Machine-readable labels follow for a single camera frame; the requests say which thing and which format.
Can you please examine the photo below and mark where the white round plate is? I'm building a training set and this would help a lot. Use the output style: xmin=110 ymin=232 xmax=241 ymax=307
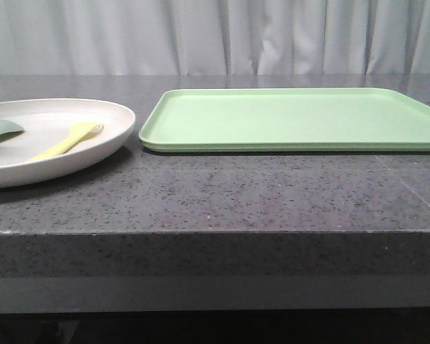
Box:
xmin=0 ymin=98 xmax=135 ymax=188

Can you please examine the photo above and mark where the light green serving tray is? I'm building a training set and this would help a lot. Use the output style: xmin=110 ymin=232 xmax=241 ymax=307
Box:
xmin=139 ymin=87 xmax=430 ymax=153

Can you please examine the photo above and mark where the white curtain backdrop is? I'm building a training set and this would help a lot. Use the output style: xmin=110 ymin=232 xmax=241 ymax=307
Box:
xmin=0 ymin=1 xmax=430 ymax=75

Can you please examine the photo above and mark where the yellow plastic fork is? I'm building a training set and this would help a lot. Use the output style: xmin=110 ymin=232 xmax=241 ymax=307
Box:
xmin=28 ymin=122 xmax=104 ymax=162

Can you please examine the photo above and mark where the green plastic spoon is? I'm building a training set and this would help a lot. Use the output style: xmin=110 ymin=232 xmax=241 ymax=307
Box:
xmin=0 ymin=120 xmax=24 ymax=143

